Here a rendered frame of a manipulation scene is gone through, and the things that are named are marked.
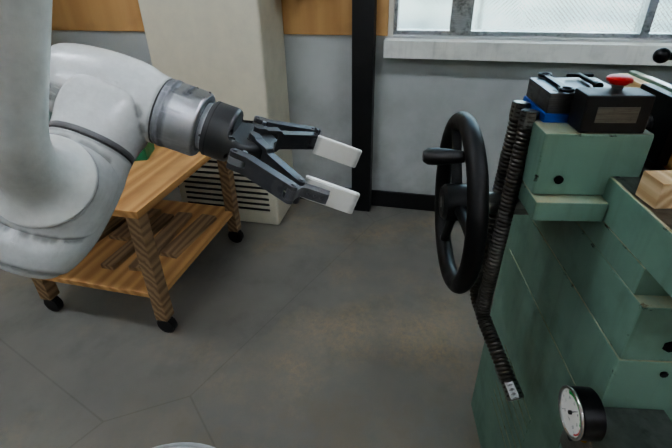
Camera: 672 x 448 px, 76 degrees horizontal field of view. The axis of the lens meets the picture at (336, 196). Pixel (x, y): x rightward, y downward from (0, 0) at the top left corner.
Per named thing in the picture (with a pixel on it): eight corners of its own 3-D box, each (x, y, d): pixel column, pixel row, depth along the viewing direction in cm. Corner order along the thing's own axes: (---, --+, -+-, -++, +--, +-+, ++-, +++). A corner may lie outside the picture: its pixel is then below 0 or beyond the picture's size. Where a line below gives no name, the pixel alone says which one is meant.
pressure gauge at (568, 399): (550, 413, 59) (564, 373, 55) (579, 415, 58) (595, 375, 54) (569, 461, 53) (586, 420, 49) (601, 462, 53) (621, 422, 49)
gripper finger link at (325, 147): (311, 153, 65) (312, 151, 66) (355, 168, 66) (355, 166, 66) (318, 136, 63) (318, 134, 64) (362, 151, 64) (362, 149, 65)
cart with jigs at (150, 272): (144, 224, 216) (109, 99, 185) (249, 237, 204) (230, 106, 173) (37, 317, 161) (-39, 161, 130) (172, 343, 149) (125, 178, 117)
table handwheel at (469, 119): (434, 319, 73) (424, 182, 90) (555, 323, 72) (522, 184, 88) (471, 236, 50) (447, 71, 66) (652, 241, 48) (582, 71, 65)
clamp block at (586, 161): (502, 153, 72) (512, 100, 67) (586, 154, 71) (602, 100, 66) (532, 196, 59) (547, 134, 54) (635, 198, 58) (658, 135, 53)
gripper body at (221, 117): (201, 110, 52) (274, 136, 53) (222, 91, 59) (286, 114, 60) (190, 163, 55) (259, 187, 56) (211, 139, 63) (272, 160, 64)
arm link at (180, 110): (184, 71, 58) (226, 86, 59) (173, 130, 63) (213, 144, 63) (154, 88, 50) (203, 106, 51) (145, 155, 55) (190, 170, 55)
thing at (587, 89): (522, 103, 66) (529, 66, 63) (596, 103, 65) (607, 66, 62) (554, 133, 54) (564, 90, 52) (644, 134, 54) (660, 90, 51)
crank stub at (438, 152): (421, 168, 61) (420, 155, 62) (463, 169, 60) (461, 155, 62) (423, 157, 59) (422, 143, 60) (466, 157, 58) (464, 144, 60)
